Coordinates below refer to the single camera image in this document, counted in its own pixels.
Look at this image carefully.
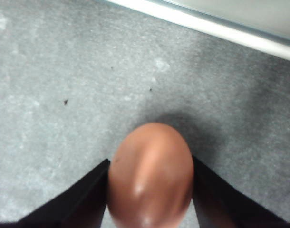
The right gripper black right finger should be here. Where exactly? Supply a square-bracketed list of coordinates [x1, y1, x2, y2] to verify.
[192, 154, 290, 228]

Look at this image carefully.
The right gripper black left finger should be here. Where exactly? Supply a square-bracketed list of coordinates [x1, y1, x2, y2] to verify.
[7, 158, 111, 228]

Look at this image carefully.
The brown egg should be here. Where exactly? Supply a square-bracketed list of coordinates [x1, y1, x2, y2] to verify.
[106, 122, 195, 228]

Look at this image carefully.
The cream Toshiba toaster oven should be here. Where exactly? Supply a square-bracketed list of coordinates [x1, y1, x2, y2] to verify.
[104, 0, 290, 64]

